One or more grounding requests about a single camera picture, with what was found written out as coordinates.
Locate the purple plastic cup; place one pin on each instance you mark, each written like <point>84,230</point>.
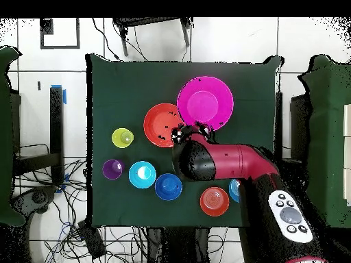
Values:
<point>109,169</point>

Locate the red-orange shallow bowl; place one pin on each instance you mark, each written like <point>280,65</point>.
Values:
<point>156,123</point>

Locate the cyan ribbed bowl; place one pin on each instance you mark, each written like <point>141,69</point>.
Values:
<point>135,178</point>

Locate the black square frame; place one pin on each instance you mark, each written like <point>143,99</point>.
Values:
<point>46,27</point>

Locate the large pink plastic bowl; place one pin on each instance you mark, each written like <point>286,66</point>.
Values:
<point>205,104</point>

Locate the white box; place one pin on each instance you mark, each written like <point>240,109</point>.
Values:
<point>347,186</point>
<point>347,152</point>
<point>347,120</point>

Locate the blue tape strip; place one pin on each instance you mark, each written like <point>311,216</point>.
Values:
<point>65,178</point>
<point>64,96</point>

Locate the dark green side cloth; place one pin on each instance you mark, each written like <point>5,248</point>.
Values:
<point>5,137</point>
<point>326,137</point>

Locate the black floor stand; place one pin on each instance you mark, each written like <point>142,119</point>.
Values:
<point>56,123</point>

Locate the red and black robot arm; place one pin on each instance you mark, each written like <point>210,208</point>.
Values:
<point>241,164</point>

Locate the dark green table cloth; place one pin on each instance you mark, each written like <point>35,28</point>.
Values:
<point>123,96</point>

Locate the black floor device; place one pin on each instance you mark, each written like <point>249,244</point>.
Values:
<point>39,197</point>

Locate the dark blue ribbed bowl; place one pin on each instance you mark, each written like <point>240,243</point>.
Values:
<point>168,186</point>

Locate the light blue translucent bowl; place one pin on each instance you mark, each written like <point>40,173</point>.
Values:
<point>233,191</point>

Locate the yellow plastic cup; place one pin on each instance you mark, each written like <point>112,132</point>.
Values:
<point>118,138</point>

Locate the orange translucent bowl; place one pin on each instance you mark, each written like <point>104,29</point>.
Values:
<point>214,202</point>

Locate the black power strip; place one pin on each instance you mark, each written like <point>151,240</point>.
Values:
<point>92,241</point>

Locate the black metal stool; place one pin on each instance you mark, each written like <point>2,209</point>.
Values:
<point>142,21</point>

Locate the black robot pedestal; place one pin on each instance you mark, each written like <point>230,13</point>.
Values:
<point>178,246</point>

